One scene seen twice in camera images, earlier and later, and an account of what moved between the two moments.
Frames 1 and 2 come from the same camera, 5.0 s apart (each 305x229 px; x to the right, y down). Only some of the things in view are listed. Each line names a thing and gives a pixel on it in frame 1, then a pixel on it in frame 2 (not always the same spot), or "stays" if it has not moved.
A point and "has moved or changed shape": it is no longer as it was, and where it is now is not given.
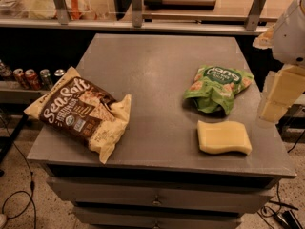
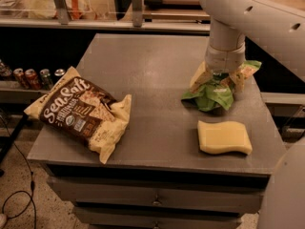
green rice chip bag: (213, 87) has moved or changed shape
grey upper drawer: (213, 195) stays
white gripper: (290, 38) → (224, 61)
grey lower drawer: (131, 218) stays
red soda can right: (32, 79) stays
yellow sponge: (222, 136) stays
